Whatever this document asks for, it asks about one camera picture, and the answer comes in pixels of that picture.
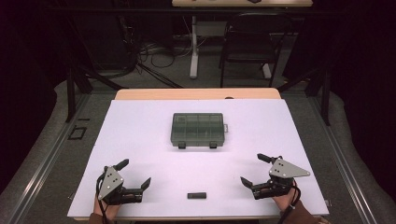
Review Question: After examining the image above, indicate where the person's right hand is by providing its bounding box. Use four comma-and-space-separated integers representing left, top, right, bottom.
272, 186, 301, 213

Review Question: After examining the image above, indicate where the cable bundle on floor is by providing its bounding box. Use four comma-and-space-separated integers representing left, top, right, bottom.
136, 36, 194, 70

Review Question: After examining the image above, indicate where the grey tray under desk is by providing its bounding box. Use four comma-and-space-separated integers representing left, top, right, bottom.
195, 20, 229, 38

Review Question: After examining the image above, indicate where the white table board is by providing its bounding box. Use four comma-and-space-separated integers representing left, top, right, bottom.
66, 98, 331, 218

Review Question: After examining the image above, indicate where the grey translucent compartment box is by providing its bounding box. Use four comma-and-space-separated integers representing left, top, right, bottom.
170, 112, 229, 150

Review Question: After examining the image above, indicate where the person's left hand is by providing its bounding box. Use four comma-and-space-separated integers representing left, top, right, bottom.
92, 195, 121, 219

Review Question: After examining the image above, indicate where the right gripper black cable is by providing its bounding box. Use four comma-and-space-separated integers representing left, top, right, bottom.
279, 179, 303, 224

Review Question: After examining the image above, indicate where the light wooden desk top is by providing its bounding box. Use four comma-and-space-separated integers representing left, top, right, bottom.
171, 0, 314, 8

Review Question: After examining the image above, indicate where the white desk leg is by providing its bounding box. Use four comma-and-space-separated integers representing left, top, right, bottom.
189, 15, 201, 79

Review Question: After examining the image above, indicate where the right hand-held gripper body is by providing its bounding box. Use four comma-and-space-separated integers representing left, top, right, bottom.
252, 157, 312, 201

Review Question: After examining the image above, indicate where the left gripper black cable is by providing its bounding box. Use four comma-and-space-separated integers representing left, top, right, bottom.
95, 173, 110, 224

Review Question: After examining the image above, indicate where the dark curtain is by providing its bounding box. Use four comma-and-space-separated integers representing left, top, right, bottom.
0, 0, 71, 195
326, 0, 396, 202

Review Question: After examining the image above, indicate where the metal floor rail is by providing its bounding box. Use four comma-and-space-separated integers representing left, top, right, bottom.
4, 92, 92, 224
306, 96, 378, 224

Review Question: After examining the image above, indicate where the black metal stand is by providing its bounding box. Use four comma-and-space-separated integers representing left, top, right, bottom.
64, 65, 126, 124
276, 65, 332, 127

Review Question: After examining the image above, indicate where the black folding chair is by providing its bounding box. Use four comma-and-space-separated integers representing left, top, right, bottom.
219, 12, 293, 89

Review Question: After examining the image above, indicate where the small black stick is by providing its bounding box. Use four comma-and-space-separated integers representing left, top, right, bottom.
187, 191, 207, 201

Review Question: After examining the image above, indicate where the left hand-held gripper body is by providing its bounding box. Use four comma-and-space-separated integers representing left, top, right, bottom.
96, 166, 145, 206

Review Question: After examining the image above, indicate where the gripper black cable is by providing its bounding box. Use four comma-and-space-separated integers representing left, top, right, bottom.
95, 173, 110, 224
279, 179, 303, 224

